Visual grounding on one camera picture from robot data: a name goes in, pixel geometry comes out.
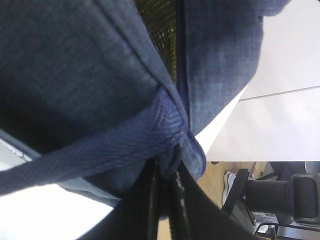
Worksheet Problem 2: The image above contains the black office chair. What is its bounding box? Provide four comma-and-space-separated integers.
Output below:
231, 168, 320, 240

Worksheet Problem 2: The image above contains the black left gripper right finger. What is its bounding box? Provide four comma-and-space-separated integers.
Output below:
169, 162, 255, 240

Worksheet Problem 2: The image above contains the navy blue fabric bag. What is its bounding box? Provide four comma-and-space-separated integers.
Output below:
0, 0, 265, 208

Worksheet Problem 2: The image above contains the white sneaker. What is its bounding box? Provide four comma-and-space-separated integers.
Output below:
221, 171, 237, 206

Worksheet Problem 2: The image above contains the green lidded glass container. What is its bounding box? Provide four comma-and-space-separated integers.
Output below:
134, 0, 178, 84

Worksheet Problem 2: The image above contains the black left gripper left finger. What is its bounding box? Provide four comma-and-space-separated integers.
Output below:
79, 160, 160, 240

